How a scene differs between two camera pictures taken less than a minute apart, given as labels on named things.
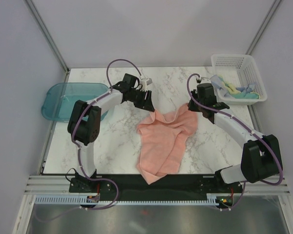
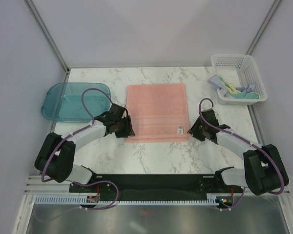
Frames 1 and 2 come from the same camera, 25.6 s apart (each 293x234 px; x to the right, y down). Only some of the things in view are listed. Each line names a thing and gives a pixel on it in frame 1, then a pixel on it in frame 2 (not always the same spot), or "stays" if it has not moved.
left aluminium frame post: [45, 30] stays
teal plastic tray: [61, 96] stays
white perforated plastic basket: [239, 70] stays
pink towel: [162, 144] → [158, 113]
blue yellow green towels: [229, 90] stays
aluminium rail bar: [49, 185] stays
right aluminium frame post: [255, 41] stays
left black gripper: [147, 104] → [128, 130]
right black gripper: [191, 107] → [194, 129]
